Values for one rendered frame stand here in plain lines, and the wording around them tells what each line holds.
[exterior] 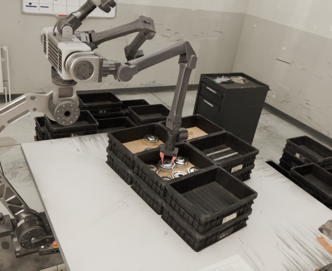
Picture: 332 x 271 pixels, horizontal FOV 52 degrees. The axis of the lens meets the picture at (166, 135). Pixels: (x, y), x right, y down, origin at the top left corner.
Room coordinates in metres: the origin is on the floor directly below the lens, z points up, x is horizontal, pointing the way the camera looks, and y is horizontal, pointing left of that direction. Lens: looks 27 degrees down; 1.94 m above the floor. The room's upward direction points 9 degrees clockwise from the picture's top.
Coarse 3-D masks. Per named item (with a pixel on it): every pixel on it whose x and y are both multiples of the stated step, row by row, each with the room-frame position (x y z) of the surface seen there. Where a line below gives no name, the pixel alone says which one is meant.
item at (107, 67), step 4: (100, 56) 1.49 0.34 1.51; (100, 60) 1.48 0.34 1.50; (104, 60) 1.52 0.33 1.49; (108, 60) 1.55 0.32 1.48; (112, 60) 1.56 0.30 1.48; (100, 64) 1.48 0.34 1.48; (104, 64) 1.51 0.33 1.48; (108, 64) 1.52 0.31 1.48; (112, 64) 1.53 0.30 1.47; (100, 68) 1.48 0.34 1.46; (104, 68) 1.50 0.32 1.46; (108, 68) 1.51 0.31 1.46; (112, 68) 1.53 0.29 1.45; (100, 72) 1.49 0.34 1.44; (104, 72) 1.50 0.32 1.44; (108, 72) 1.51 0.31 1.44; (112, 72) 1.53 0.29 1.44; (100, 76) 1.49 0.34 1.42; (104, 76) 1.52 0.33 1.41; (100, 80) 1.49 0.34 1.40
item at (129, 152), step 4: (148, 124) 2.10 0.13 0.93; (152, 124) 2.11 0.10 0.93; (160, 124) 2.13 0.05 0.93; (128, 128) 1.99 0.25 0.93; (132, 128) 2.00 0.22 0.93; (164, 128) 2.08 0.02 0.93; (108, 132) 1.89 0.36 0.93; (112, 132) 1.90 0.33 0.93; (108, 136) 1.87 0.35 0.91; (112, 136) 1.85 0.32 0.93; (112, 140) 1.83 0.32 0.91; (116, 140) 1.80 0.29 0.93; (116, 144) 1.79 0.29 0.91; (120, 144) 1.76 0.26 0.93; (124, 148) 1.73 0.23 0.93; (152, 148) 1.78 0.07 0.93; (156, 148) 1.78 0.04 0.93; (128, 152) 1.70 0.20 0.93; (140, 152) 1.71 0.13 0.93; (132, 156) 1.67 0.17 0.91
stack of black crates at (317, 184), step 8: (296, 168) 2.45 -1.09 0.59; (304, 168) 2.51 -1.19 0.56; (312, 168) 2.57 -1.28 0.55; (320, 168) 2.51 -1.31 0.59; (296, 176) 2.37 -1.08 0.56; (304, 176) 2.51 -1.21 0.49; (312, 176) 2.53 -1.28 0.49; (320, 176) 2.49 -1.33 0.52; (328, 176) 2.44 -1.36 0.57; (304, 184) 2.30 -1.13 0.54; (312, 184) 2.24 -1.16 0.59; (320, 184) 2.42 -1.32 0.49; (328, 184) 2.42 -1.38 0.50; (312, 192) 2.22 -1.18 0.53; (320, 192) 2.17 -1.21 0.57; (328, 192) 2.32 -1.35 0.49; (320, 200) 2.16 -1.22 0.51; (328, 200) 2.12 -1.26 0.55
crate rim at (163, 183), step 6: (180, 144) 1.89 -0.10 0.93; (186, 144) 1.90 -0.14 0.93; (156, 150) 1.77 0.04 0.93; (204, 156) 1.78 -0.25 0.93; (138, 162) 1.62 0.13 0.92; (144, 168) 1.58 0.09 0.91; (150, 168) 1.56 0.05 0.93; (204, 168) 1.65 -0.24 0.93; (150, 174) 1.53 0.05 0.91; (156, 174) 1.51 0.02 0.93; (186, 174) 1.56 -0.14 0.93; (156, 180) 1.49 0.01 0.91; (162, 180) 1.47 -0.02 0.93; (168, 180) 1.48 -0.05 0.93
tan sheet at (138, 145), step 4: (136, 140) 2.03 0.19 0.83; (140, 140) 2.03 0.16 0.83; (160, 140) 2.08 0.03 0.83; (124, 144) 1.95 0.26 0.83; (128, 144) 1.96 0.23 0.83; (132, 144) 1.97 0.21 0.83; (136, 144) 1.97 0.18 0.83; (140, 144) 1.98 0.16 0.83; (144, 144) 1.99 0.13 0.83; (128, 148) 1.90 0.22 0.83; (132, 148) 1.91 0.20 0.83; (136, 148) 1.92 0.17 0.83; (140, 148) 1.93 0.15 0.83; (144, 148) 1.93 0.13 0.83; (132, 152) 1.86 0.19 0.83; (136, 152) 1.87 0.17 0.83
